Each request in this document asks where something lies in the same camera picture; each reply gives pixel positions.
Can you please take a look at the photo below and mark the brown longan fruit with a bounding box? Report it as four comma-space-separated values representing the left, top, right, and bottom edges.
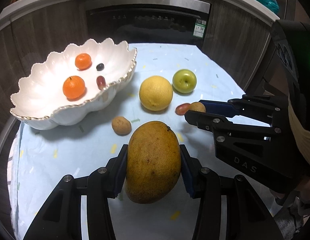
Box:
189, 102, 206, 113
112, 116, 132, 135

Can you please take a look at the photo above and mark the red grape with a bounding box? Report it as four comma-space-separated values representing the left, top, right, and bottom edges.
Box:
175, 103, 191, 115
96, 76, 107, 90

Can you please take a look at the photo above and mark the yellow-brown mango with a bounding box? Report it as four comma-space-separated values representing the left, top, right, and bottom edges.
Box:
125, 121, 181, 204

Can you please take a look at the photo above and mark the dark blueberry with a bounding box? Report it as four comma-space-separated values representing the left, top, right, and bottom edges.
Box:
96, 63, 105, 71

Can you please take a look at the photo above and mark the orange mandarin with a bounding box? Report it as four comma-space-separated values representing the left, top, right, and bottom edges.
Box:
75, 53, 92, 70
63, 76, 86, 100

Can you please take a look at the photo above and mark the person right hand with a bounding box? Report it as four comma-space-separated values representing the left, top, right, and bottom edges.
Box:
295, 177, 310, 201

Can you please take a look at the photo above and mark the green apple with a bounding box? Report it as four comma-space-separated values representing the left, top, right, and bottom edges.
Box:
172, 69, 197, 94

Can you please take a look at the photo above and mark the light blue patterned tablecloth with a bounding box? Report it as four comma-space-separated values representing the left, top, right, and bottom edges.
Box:
9, 40, 243, 239

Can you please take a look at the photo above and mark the yellow grapefruit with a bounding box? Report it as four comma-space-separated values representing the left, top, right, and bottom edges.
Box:
139, 76, 173, 112

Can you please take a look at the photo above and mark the teal snack bag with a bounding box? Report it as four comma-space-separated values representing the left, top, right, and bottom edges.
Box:
256, 0, 279, 14

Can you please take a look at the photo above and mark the built-in black dishwasher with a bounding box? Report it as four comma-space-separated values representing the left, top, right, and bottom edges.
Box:
84, 0, 211, 48

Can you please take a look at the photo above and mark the white scalloped ceramic bowl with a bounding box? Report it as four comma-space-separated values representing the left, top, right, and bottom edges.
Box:
10, 38, 137, 130

